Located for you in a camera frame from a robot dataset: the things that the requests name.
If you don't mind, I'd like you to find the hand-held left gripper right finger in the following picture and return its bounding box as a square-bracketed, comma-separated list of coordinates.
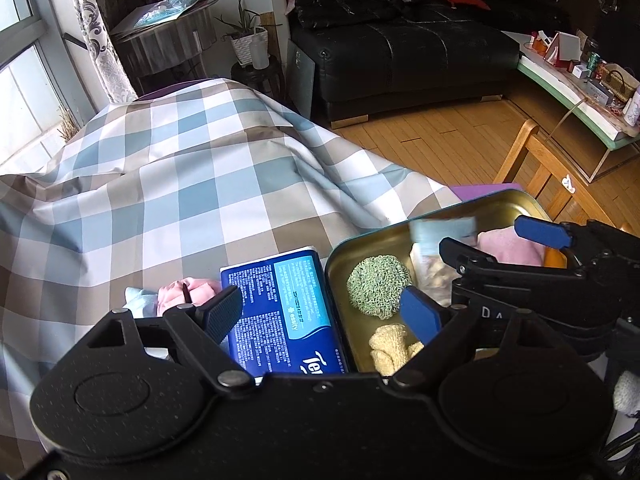
[390, 286, 576, 391]

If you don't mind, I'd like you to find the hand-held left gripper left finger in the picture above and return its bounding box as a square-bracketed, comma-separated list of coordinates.
[74, 285, 256, 388]

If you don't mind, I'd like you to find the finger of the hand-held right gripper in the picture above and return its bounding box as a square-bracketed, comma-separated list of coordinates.
[439, 237, 586, 281]
[514, 215, 601, 261]

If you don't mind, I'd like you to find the light blue packet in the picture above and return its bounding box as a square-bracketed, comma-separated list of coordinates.
[410, 216, 478, 256]

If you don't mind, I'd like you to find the beige patterned cloth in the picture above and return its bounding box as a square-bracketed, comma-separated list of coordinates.
[410, 245, 463, 306]

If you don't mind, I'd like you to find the pale pink towel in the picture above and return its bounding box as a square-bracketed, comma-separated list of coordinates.
[475, 226, 546, 267]

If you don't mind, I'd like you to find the yellow knit cloth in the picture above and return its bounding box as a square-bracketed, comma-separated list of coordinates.
[369, 324, 426, 377]

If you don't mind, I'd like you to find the green round scrubber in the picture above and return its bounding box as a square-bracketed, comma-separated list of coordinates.
[346, 256, 413, 321]

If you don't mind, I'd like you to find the blue tissue packet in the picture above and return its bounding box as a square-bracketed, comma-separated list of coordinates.
[220, 246, 348, 378]

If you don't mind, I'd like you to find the gold metal tin tray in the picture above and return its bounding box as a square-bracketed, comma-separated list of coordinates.
[325, 188, 568, 376]

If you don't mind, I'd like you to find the pink cloth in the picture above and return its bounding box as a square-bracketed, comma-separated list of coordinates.
[156, 276, 223, 317]

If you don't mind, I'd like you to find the purple mat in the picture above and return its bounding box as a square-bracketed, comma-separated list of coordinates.
[450, 184, 523, 206]

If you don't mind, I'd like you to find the wooden slatted chair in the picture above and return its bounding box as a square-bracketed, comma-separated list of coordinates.
[492, 119, 633, 233]

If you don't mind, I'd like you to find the light blue cloth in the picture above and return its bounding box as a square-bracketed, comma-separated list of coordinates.
[124, 287, 161, 318]

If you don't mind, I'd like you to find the white knit fabric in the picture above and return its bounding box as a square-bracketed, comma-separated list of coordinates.
[612, 370, 640, 416]

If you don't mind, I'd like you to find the blue checked tablecloth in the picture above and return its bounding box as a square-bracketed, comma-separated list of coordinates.
[0, 77, 463, 466]

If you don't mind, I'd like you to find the white glass coffee table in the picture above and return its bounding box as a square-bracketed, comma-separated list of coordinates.
[502, 30, 640, 183]

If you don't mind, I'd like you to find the grey box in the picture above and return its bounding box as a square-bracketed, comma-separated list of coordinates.
[582, 80, 616, 106]

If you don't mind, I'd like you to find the wicker basket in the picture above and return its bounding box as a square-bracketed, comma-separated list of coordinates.
[600, 62, 640, 103]

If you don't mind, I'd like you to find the house-shaped tissue box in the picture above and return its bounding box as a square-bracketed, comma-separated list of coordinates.
[545, 31, 583, 73]

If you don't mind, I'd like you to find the black leather sofa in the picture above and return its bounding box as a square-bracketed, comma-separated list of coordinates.
[287, 0, 601, 128]

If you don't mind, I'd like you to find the dark wooden stool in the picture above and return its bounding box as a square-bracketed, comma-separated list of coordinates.
[231, 55, 286, 101]

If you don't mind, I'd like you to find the glass panel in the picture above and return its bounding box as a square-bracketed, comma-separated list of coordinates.
[286, 39, 317, 121]

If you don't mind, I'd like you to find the dried grass bundle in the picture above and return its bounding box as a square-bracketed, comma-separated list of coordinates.
[57, 105, 81, 143]

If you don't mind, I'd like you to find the white plastic bottle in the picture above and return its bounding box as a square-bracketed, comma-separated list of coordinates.
[249, 27, 270, 70]

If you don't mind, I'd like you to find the potted plant in white basket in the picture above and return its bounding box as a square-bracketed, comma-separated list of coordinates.
[215, 0, 268, 67]

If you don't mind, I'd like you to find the round metal side table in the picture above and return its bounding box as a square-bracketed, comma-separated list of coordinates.
[112, 0, 221, 93]

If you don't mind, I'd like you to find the wooden board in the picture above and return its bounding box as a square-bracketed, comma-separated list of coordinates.
[260, 11, 282, 56]

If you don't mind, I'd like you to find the blue plastic bag on papers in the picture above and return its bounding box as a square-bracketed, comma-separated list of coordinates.
[112, 0, 223, 31]

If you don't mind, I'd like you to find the patterned grey curtain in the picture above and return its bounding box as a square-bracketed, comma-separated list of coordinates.
[65, 0, 156, 103]

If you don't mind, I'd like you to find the black cable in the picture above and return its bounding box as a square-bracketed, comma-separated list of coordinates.
[597, 422, 640, 463]

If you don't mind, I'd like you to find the window frame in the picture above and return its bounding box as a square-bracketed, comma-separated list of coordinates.
[0, 0, 108, 176]

